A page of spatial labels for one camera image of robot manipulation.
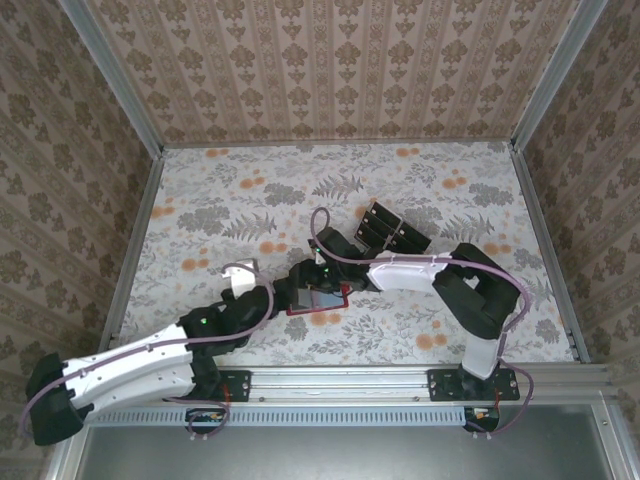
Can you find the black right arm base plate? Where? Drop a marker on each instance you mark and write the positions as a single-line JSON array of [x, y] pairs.
[[440, 385]]

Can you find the grey metal panel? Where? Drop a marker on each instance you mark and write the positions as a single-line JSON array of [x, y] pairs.
[[350, 455]]

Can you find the aluminium frame post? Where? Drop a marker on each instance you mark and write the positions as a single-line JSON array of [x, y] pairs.
[[117, 80], [556, 75]]

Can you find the aluminium table side rail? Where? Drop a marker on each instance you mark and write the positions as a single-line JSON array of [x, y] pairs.
[[548, 250], [134, 250]]

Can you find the aluminium mounting rail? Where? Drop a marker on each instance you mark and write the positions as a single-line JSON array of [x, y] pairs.
[[340, 385]]

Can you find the black slotted holder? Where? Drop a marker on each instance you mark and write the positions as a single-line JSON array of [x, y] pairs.
[[410, 240]]

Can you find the black connector board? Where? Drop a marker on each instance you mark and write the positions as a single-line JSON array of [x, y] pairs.
[[205, 420], [482, 420]]

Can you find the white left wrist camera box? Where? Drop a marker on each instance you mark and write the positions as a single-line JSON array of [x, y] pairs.
[[242, 280]]

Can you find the black credit card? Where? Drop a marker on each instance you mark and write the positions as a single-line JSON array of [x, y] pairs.
[[412, 239], [385, 212]]

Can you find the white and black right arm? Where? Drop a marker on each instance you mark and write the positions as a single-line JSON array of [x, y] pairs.
[[405, 275]]

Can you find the floral patterned table cover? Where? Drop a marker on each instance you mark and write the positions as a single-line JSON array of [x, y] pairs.
[[225, 200]]

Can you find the red framed tablet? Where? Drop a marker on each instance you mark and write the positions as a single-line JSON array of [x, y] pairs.
[[325, 300]]

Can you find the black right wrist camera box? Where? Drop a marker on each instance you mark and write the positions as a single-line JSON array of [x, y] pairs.
[[336, 242]]

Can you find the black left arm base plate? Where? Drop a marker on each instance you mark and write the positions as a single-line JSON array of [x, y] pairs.
[[240, 385]]

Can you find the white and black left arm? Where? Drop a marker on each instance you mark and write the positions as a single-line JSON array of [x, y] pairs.
[[140, 360]]

